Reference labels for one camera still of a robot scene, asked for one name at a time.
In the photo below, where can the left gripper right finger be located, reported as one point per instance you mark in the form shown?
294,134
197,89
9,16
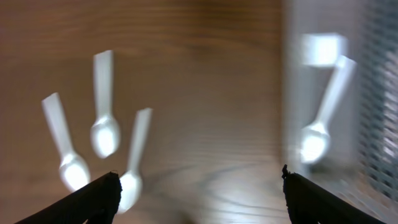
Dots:
308,203

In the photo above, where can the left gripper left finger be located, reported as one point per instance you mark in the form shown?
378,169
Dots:
97,202

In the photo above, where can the white spoon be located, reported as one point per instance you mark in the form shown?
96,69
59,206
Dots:
131,180
105,132
315,136
73,170

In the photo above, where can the clear plastic basket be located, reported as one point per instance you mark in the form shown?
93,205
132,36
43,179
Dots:
360,166

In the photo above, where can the white label in clear basket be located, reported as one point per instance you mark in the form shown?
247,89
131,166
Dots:
322,49

